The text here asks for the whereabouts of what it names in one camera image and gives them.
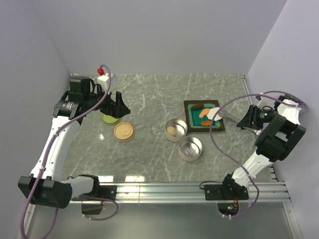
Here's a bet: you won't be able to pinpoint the green round lid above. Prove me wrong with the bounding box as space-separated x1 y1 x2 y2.
101 114 121 125

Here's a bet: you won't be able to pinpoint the steel lunch tin front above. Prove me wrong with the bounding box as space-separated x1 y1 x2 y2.
178 136 202 162

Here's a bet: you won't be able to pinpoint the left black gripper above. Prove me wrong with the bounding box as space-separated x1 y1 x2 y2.
84 84 131 119

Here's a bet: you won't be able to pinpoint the black teal square tray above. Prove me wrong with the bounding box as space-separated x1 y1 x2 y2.
183 100 219 132

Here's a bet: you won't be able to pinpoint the tan round lid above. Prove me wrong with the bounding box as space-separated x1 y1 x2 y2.
113 122 135 142

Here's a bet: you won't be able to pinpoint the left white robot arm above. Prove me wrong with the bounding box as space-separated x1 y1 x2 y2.
18 74 131 209

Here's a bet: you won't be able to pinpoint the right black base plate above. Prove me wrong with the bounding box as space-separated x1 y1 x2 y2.
204 184 249 201

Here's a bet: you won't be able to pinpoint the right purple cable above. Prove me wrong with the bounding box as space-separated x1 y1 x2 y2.
208 91 309 219

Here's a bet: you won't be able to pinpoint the steel lunch tin near tray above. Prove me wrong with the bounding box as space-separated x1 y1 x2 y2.
165 118 188 142

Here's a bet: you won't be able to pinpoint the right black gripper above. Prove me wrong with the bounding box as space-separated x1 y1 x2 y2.
236 105 278 130

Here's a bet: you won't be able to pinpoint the orange salmon piece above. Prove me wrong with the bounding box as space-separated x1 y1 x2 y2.
199 108 210 119

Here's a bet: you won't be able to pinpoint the metal tongs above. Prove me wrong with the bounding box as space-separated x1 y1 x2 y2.
218 110 262 136

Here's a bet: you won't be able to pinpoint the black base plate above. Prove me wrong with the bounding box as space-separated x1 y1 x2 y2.
204 184 249 201
96 185 117 201

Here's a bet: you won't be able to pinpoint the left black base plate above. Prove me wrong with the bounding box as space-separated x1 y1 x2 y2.
96 185 117 201

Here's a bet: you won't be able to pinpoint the white egg piece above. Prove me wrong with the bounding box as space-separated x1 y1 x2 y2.
207 107 223 121

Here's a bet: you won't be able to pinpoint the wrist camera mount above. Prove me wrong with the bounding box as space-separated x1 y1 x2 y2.
255 93 268 109
96 68 117 91

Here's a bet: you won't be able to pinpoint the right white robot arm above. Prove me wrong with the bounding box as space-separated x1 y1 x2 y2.
220 94 306 200

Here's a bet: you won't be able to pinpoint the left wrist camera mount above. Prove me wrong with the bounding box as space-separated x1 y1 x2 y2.
96 68 117 91

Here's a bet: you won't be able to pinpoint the beige round bun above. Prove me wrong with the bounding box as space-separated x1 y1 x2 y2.
166 126 176 136

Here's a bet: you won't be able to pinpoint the dark brown sausage piece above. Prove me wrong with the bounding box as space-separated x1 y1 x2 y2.
192 103 204 110

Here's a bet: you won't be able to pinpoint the brown fried cutlet piece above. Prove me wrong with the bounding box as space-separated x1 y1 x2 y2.
201 120 211 127

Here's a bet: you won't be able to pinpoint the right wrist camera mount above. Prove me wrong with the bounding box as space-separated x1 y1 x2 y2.
255 93 268 109

